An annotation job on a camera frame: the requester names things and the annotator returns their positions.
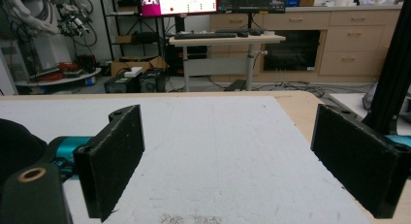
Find white round low table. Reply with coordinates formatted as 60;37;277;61
14;67;103;88

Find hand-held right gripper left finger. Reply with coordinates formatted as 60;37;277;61
73;104;145;223

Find light wooden cabinet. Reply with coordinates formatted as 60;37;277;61
208;5;402;83

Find light wooden standing desk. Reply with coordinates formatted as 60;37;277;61
168;33;287;92

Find black glass cabinet door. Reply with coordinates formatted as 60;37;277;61
263;29;322;73

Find monitor with dark screen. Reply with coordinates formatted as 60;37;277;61
216;0;289;15

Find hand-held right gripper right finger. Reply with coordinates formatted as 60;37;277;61
310;103;411;219

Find red cable coil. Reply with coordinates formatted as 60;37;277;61
38;61;79;82

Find monitor with pink screen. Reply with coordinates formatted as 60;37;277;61
135;0;219;18

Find black metal post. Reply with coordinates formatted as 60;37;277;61
362;0;411;136

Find black floor cables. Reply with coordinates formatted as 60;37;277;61
209;76;374;99

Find white side table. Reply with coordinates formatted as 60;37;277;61
329;92;411;137

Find black equipment box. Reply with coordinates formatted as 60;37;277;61
103;72;141;94
139;68;167;94

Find black metal shelf rack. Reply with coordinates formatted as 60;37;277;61
98;0;171;62

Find cardboard box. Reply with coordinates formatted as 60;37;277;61
110;55;168;78

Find black flat floor device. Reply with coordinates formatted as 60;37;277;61
224;79;247;92

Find black keyboard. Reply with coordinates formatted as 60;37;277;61
214;28;265;37
174;32;237;41

